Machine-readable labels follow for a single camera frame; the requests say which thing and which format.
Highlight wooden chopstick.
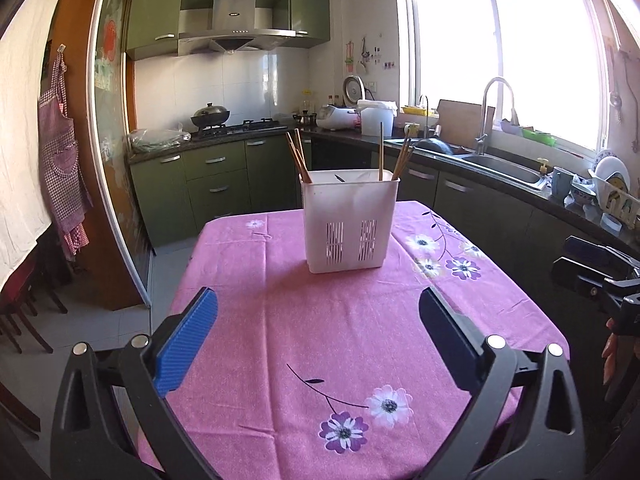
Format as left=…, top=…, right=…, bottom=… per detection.
left=394, top=143, right=417, bottom=180
left=295, top=128, right=307, bottom=168
left=378, top=122, right=385, bottom=181
left=392, top=138, right=414, bottom=181
left=390, top=136, right=412, bottom=181
left=293, top=148, right=311, bottom=183
left=285, top=129, right=311, bottom=184

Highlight green kitchen base cabinets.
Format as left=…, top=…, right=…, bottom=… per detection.
left=127, top=127, right=640, bottom=361

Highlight person's right hand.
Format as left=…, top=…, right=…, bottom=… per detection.
left=601, top=318, right=618, bottom=386

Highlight dish rack with plates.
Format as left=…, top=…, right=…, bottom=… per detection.
left=589, top=155, right=639, bottom=230

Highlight purple floral tablecloth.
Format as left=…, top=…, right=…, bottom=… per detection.
left=167, top=202, right=565, bottom=479

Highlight stainless steel sink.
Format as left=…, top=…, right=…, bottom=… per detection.
left=409, top=138, right=547, bottom=191

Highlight dark wooden chair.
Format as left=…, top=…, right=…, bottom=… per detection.
left=1, top=252, right=68, bottom=353

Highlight white plastic utensil holder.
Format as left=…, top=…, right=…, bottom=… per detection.
left=302, top=169, right=399, bottom=274

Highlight steel sink faucet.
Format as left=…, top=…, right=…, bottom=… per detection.
left=474, top=76, right=520, bottom=155

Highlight purple checked apron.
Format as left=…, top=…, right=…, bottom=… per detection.
left=38, top=46, right=93, bottom=261

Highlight white hanging cloth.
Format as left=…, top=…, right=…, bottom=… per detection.
left=0, top=0, right=58, bottom=282

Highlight wooden cutting board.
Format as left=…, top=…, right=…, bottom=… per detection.
left=437, top=100, right=482, bottom=148

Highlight glass sliding door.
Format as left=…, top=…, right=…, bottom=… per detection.
left=87, top=0, right=151, bottom=309

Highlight black wok with lid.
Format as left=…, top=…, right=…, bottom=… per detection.
left=191, top=103, right=230, bottom=129

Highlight gas stove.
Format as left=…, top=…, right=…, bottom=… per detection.
left=192, top=118, right=286, bottom=141

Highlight small steel faucet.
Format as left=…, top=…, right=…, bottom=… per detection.
left=418, top=94, right=430, bottom=138

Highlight white plastic bucket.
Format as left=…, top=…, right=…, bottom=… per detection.
left=356, top=100, right=397, bottom=138

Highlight white rice cooker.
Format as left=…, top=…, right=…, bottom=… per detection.
left=316, top=105, right=359, bottom=131

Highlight steel range hood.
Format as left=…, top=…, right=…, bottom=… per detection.
left=178, top=0, right=296, bottom=55

